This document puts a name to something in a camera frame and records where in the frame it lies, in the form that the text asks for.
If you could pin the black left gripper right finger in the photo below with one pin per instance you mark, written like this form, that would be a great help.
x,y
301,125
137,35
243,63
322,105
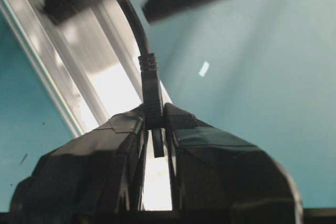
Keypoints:
x,y
217,177

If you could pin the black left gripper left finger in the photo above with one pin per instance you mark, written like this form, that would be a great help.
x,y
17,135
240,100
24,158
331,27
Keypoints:
x,y
95,177

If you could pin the small pale tape piece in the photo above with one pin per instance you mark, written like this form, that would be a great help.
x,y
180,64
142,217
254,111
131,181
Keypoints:
x,y
204,69

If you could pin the grey aluminium rail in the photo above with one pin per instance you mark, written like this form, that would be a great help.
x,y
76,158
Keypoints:
x,y
88,65

